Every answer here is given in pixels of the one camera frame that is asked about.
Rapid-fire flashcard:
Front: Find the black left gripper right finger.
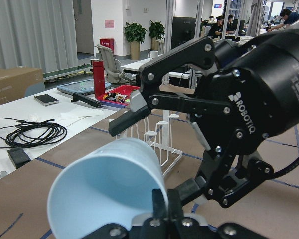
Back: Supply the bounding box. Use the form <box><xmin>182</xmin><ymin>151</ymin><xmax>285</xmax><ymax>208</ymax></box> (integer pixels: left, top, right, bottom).
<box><xmin>167</xmin><ymin>189</ymin><xmax>184</xmax><ymax>221</ymax></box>

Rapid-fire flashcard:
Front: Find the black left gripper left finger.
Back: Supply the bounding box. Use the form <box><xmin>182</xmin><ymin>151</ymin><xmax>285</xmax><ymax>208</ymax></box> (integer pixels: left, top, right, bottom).
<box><xmin>152</xmin><ymin>189</ymin><xmax>168</xmax><ymax>222</ymax></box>

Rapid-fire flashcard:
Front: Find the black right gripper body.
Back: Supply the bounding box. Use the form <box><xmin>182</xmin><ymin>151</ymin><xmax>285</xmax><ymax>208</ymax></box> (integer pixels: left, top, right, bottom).
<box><xmin>189</xmin><ymin>28</ymin><xmax>299</xmax><ymax>175</ymax></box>

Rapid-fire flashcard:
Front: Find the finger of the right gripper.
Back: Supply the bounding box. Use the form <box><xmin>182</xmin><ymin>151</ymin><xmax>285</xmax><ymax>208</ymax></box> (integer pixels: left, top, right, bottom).
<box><xmin>108</xmin><ymin>36</ymin><xmax>231</xmax><ymax>137</ymax></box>
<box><xmin>173</xmin><ymin>131</ymin><xmax>274</xmax><ymax>209</ymax></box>

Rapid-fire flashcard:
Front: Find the light blue ikea cup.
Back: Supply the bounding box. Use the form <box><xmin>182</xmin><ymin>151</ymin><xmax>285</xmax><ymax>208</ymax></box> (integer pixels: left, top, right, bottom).
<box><xmin>47</xmin><ymin>138</ymin><xmax>168</xmax><ymax>239</ymax></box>

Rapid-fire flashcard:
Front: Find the white mug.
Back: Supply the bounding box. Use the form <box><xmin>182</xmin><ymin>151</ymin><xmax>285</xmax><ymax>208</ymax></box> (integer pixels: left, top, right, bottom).
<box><xmin>148</xmin><ymin>50</ymin><xmax>158</xmax><ymax>60</ymax></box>

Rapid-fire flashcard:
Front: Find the red plastic tray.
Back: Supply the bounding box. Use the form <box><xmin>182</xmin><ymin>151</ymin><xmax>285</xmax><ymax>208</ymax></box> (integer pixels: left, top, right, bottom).
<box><xmin>97</xmin><ymin>85</ymin><xmax>139</xmax><ymax>106</ymax></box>

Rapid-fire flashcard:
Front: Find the grey office chair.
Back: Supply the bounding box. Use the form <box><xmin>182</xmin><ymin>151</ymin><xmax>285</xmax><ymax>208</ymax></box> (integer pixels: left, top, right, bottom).
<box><xmin>96</xmin><ymin>44</ymin><xmax>136</xmax><ymax>85</ymax></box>

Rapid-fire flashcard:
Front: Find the red thermos bottle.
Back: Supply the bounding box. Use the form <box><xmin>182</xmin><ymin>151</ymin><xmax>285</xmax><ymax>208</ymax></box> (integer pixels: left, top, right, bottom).
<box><xmin>92</xmin><ymin>59</ymin><xmax>105</xmax><ymax>97</ymax></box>

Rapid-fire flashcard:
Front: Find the teach pendant tablet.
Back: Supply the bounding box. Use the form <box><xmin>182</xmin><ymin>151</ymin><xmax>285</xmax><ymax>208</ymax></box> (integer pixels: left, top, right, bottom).
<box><xmin>56</xmin><ymin>79</ymin><xmax>112</xmax><ymax>95</ymax></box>

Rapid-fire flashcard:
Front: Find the black power adapter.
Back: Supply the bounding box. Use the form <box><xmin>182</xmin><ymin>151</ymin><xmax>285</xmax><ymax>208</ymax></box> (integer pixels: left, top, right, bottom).
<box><xmin>7</xmin><ymin>147</ymin><xmax>31</xmax><ymax>169</ymax></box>

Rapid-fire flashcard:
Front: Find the black notebook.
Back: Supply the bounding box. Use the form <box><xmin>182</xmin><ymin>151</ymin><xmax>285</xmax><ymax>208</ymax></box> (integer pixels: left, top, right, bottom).
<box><xmin>34</xmin><ymin>94</ymin><xmax>59</xmax><ymax>106</ymax></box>

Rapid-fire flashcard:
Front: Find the cardboard box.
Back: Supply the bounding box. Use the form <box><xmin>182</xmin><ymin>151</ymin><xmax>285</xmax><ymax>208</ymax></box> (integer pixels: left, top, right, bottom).
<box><xmin>0</xmin><ymin>66</ymin><xmax>45</xmax><ymax>105</ymax></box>

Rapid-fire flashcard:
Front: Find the white wire cup rack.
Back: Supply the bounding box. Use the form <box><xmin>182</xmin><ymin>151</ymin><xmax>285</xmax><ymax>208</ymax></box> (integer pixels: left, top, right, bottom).
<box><xmin>115</xmin><ymin>110</ymin><xmax>183</xmax><ymax>177</ymax></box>

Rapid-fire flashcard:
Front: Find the coiled black cable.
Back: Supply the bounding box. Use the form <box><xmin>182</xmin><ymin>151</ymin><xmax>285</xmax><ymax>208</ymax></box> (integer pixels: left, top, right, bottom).
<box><xmin>5</xmin><ymin>119</ymin><xmax>68</xmax><ymax>149</ymax></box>

